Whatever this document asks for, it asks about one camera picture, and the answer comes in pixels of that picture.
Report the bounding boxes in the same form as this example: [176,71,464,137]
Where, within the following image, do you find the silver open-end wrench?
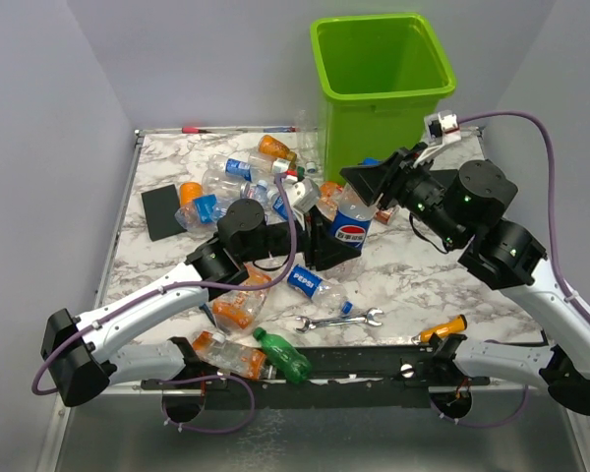
[294,308,384,333]

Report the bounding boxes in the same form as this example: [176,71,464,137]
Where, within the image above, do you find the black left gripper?
[240,205,362,271]

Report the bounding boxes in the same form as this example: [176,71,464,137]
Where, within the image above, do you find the clear bottle light-blue label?
[175,194,227,231]

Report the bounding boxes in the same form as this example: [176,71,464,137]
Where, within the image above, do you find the blue label water bottle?
[267,190,288,221]

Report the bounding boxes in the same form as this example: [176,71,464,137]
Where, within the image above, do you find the small Pepsi bottle lying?
[287,265,353,315]

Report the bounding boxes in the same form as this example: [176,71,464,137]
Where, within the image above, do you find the orange juice bottle back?
[258,135,297,161]

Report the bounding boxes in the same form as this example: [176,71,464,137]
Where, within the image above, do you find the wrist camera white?
[287,178,321,213]
[414,110,462,167]

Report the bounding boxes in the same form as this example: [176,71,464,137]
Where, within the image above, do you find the orange handle screwdriver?
[411,315,467,344]

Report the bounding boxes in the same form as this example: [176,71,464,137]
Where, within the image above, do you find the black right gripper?
[343,141,465,247]

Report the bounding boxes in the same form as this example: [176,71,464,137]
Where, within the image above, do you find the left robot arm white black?
[31,199,361,407]

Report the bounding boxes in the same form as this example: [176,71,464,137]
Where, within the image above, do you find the red marker pen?
[181,126,211,135]

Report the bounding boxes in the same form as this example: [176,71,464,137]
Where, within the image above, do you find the black flat box left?
[141,184,184,242]

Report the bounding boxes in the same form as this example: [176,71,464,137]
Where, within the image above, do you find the clear bottle blue label back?
[207,154,273,183]

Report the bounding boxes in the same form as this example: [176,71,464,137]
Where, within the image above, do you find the green plastic bin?
[310,13,457,183]

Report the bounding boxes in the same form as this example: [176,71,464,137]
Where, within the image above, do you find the small orange bottle left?
[179,182,204,207]

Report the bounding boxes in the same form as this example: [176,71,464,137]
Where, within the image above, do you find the large orange label bottle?
[317,181,343,221]

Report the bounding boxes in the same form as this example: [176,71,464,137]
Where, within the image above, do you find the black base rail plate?
[141,335,553,410]

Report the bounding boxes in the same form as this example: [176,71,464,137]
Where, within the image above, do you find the green plastic bottle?
[253,327,312,384]

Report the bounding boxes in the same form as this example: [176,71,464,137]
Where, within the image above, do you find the crushed orange bottle front left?
[211,288,269,333]

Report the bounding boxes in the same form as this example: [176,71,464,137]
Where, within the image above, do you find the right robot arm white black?
[340,144,590,416]

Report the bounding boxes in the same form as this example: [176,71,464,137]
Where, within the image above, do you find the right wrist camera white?
[414,110,462,167]

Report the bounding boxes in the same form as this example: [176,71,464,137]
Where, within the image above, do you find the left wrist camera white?
[287,178,321,213]

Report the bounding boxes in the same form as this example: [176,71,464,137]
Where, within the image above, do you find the large Pepsi bottle blue label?
[328,184,378,250]

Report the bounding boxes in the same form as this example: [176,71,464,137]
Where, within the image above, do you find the tall clear bottle by bin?
[294,109,320,175]

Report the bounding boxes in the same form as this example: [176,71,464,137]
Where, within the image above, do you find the orange bottle at front edge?
[191,331,276,381]

